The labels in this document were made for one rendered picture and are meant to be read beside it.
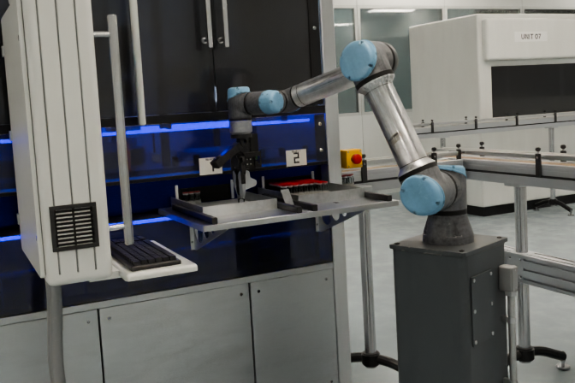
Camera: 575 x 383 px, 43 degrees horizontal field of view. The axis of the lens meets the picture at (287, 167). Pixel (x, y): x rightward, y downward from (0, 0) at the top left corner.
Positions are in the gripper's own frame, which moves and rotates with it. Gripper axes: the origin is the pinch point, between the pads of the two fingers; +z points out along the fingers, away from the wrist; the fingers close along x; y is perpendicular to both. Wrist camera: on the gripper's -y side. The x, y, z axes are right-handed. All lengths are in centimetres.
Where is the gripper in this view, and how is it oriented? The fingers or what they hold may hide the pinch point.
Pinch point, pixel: (239, 194)
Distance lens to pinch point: 241.8
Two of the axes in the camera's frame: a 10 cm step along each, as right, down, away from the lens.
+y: 9.0, -0.9, 4.3
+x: -4.4, -0.4, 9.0
